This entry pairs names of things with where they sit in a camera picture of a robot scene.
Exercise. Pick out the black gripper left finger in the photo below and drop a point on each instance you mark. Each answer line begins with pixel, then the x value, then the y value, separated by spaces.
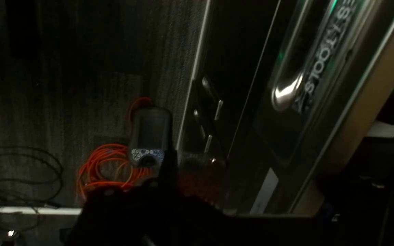
pixel 129 219

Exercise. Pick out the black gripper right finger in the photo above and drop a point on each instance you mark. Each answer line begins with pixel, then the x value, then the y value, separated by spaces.
pixel 370 199

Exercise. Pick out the black tool drawer cabinet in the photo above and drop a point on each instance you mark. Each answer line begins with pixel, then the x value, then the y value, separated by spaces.
pixel 233 68

